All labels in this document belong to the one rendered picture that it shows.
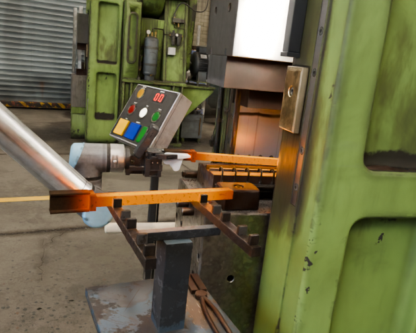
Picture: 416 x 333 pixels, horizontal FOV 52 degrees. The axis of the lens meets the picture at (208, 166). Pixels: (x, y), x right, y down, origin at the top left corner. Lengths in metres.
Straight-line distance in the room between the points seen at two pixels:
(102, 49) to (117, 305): 5.42
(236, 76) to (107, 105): 5.10
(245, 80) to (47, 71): 8.11
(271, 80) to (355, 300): 0.70
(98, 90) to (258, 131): 4.80
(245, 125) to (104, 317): 0.92
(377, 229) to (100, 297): 0.75
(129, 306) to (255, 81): 0.76
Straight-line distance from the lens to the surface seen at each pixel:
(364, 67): 1.07
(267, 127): 1.70
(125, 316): 1.06
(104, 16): 6.33
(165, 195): 1.01
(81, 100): 6.54
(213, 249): 1.31
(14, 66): 9.29
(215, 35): 1.48
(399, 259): 1.37
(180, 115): 1.84
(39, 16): 9.31
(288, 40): 1.20
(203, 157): 1.42
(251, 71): 1.36
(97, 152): 1.35
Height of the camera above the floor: 1.35
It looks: 14 degrees down
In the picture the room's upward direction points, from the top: 6 degrees clockwise
